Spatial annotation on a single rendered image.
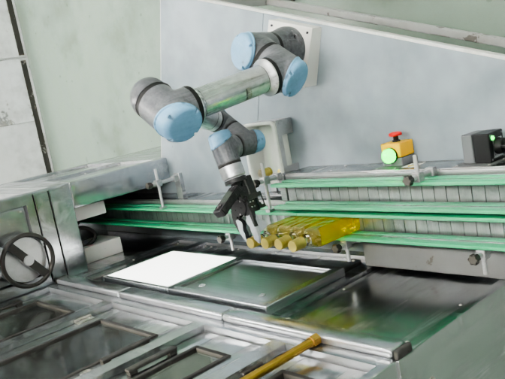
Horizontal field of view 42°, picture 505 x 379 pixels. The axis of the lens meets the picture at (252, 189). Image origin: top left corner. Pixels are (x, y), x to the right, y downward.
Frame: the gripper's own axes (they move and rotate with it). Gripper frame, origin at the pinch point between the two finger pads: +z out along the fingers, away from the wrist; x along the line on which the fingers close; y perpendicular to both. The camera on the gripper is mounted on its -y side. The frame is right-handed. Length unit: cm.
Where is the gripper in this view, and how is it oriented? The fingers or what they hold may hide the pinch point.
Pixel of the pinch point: (252, 241)
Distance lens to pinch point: 200.5
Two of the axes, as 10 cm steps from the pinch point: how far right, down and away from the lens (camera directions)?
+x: -6.0, 2.6, 7.6
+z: 3.5, 9.4, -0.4
